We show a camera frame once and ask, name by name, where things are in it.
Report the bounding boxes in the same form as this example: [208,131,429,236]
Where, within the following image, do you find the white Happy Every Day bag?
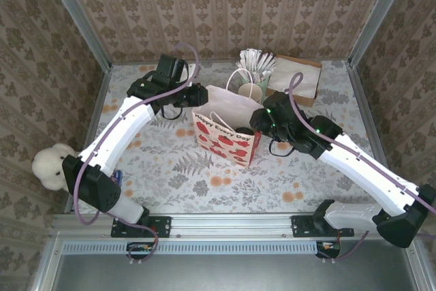
[191,67,264,168]

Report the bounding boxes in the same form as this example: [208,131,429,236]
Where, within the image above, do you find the brown cardboard napkin box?
[265,54,324,108]

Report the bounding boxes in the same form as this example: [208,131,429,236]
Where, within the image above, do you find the mint green straw holder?
[253,74,273,97]

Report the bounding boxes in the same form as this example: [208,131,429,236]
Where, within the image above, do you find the white napkin stack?
[268,57,321,99]

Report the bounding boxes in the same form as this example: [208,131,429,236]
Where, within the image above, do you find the floral table cover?
[83,61,403,215]

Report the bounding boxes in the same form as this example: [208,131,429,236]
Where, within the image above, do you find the black controller board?
[126,241,155,260]
[315,240,342,259]

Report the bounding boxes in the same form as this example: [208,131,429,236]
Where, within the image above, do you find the white teddy bear plush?
[31,143,78,192]

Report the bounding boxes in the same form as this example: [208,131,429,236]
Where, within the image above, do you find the grey metal cabinet panel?
[29,236,436,291]

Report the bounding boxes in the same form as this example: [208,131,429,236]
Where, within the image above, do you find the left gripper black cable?
[161,106,187,121]

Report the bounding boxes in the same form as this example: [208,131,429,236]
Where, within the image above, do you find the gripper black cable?
[268,137,297,157]
[161,106,187,121]

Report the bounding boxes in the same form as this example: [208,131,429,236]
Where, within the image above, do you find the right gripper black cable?
[268,137,297,157]

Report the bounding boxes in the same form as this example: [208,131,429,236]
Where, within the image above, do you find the aluminium side rail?
[82,65,113,152]
[345,61,405,212]

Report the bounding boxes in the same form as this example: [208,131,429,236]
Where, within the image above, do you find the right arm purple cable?
[283,72,436,264]

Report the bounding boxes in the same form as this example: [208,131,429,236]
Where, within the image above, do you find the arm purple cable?
[74,42,201,266]
[283,72,436,264]

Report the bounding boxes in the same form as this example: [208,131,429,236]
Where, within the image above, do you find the aluminium frame post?
[40,0,113,73]
[346,0,416,69]

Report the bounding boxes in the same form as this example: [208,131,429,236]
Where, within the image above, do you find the grey slotted cable duct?
[63,240,321,255]

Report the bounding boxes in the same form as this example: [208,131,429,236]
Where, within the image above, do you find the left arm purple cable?
[74,42,201,266]

